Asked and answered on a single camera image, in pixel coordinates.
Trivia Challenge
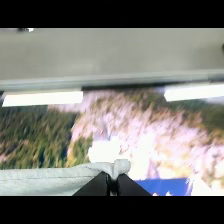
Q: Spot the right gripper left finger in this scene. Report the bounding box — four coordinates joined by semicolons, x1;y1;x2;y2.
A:
72;171;111;197

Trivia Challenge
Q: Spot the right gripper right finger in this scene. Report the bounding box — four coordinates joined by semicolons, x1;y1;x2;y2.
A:
116;173;153;197

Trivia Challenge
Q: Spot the grey garment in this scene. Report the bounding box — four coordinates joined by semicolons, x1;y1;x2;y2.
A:
0;158;132;197

